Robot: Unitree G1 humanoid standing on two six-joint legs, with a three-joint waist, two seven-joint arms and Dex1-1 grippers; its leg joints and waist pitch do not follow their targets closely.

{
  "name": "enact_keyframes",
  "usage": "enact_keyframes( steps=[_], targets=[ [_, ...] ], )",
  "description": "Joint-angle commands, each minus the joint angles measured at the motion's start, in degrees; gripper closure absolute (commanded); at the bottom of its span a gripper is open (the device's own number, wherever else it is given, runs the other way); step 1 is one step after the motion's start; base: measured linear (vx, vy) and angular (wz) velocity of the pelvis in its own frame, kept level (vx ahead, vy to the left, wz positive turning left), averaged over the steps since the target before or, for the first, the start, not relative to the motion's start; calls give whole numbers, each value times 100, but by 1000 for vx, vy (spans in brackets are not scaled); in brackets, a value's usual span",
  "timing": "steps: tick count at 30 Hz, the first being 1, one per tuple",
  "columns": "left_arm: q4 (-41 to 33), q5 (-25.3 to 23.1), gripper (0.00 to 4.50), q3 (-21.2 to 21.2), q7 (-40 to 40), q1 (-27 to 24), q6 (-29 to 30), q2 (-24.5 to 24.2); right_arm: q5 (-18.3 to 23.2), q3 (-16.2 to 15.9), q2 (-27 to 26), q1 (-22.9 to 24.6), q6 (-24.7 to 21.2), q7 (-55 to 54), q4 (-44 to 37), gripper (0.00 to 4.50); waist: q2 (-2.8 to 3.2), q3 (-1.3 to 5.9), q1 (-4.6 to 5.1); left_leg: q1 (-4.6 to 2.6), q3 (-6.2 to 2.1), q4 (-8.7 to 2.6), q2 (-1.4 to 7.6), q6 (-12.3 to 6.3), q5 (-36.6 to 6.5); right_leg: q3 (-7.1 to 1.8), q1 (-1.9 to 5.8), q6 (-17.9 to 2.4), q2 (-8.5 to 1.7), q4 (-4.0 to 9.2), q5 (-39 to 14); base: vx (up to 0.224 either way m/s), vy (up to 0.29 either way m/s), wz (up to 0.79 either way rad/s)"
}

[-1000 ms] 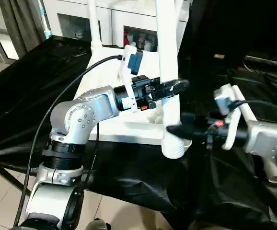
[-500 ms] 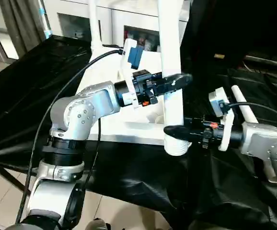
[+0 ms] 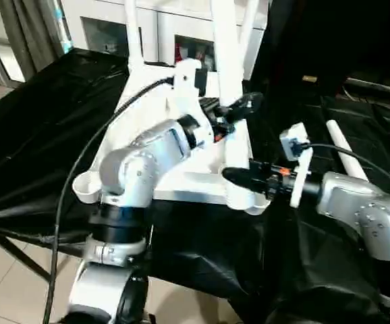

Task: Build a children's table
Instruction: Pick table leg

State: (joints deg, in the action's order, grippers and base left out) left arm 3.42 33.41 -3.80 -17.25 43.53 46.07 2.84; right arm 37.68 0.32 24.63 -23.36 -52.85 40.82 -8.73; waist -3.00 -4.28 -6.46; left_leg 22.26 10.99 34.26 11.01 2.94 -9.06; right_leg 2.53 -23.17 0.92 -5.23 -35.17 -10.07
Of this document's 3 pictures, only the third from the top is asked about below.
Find black metal rail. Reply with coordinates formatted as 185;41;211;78
343;77;390;97

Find white glass-door cabinet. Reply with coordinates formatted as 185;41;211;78
59;0;271;79

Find white plastic table leg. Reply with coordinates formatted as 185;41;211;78
122;0;146;70
238;0;260;49
325;119;372;183
211;0;262;211

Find white table top frame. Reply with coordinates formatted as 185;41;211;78
72;57;272;217

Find black work mat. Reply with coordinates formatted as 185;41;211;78
0;47;390;323

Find grey curtain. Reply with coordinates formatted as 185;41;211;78
0;0;72;79

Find black metal stand frame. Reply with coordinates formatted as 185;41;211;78
0;225;55;286

